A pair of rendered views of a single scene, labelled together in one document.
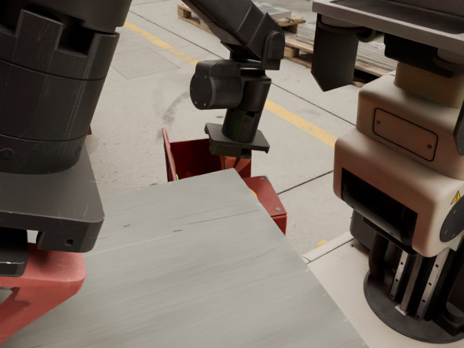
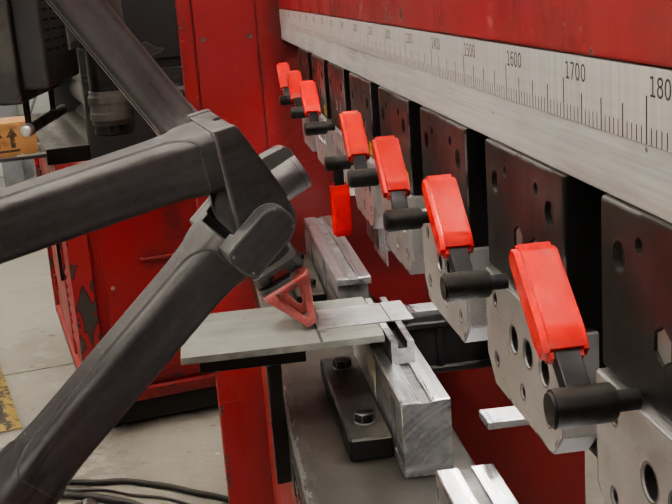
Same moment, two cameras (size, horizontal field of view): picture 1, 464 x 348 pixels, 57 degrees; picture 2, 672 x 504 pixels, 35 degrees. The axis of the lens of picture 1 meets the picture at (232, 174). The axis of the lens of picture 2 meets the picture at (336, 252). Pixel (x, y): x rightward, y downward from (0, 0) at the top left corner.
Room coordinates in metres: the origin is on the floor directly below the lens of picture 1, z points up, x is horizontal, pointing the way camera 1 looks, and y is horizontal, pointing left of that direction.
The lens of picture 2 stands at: (1.43, 0.53, 1.44)
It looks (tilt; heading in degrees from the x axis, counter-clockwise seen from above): 14 degrees down; 195
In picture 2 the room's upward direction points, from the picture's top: 4 degrees counter-clockwise
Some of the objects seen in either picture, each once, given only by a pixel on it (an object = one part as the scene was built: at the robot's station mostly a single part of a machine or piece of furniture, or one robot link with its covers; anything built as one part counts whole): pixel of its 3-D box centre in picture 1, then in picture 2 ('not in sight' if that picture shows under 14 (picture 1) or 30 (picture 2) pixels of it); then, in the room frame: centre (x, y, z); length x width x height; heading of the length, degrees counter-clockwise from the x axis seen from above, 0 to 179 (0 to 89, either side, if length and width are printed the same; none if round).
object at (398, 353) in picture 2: not in sight; (388, 328); (0.10, 0.23, 0.99); 0.20 x 0.03 x 0.03; 22
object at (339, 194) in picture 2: not in sight; (344, 195); (0.25, 0.22, 1.20); 0.04 x 0.02 x 0.10; 112
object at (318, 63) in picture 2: not in sight; (346, 109); (-0.12, 0.14, 1.26); 0.15 x 0.09 x 0.17; 22
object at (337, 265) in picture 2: not in sight; (335, 267); (-0.43, 0.02, 0.92); 0.50 x 0.06 x 0.10; 22
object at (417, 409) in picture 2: not in sight; (396, 379); (0.13, 0.24, 0.92); 0.39 x 0.06 x 0.10; 22
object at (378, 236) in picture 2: not in sight; (379, 223); (0.08, 0.22, 1.13); 0.10 x 0.02 x 0.10; 22
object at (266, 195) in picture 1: (221, 197); not in sight; (0.57, 0.02, 0.75); 0.20 x 0.16 x 0.18; 13
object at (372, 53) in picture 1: (371, 40); not in sight; (3.32, -1.07, 0.20); 1.01 x 0.63 x 0.12; 37
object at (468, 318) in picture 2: not in sight; (493, 215); (0.62, 0.44, 1.26); 0.15 x 0.09 x 0.17; 22
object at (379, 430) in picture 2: not in sight; (353, 403); (0.14, 0.19, 0.89); 0.30 x 0.05 x 0.03; 22
